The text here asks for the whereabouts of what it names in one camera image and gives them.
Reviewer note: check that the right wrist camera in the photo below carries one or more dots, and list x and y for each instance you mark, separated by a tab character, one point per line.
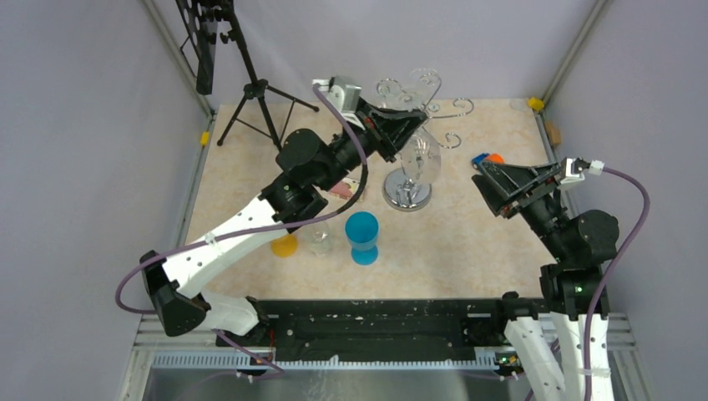
573	170

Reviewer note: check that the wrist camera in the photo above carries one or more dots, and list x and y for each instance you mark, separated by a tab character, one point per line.
342	92
573	170

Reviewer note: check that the chrome wine glass rack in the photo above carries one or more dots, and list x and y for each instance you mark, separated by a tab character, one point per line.
409	187

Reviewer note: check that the yellow corner clamp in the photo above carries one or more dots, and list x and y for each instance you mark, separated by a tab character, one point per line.
536	104

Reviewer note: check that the clear patterned wine glass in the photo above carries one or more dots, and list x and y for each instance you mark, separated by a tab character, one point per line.
318	238

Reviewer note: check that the blue orange toy car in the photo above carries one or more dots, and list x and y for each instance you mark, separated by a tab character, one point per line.
495	158

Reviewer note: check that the clear tall stemmed glass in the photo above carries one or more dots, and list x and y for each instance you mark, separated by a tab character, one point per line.
426	82

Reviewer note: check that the yellow wine glass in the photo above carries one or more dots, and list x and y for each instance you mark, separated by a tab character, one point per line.
285	246

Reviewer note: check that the black tripod stand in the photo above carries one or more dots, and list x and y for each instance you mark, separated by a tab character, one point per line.
256	88

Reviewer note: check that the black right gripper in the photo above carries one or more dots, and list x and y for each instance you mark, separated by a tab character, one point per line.
506	186

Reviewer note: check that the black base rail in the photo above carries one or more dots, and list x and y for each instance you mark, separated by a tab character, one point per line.
367	331

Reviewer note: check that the blue wine glass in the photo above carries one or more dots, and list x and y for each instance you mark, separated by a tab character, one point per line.
361	230

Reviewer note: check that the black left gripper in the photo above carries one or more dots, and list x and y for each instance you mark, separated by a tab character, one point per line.
389	131

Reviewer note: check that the black perforated plate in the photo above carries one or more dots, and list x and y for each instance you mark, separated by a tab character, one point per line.
198	17

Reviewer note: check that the playing card box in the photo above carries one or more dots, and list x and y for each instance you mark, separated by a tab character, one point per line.
347	188

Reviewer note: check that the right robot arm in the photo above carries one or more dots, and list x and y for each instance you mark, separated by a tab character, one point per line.
571	285

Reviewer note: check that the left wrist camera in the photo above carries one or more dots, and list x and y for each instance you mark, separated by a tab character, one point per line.
342	92

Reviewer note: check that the clear small wine glass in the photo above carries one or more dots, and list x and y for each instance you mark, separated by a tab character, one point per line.
421	156

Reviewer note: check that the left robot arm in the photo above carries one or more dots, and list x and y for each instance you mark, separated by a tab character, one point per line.
309	166

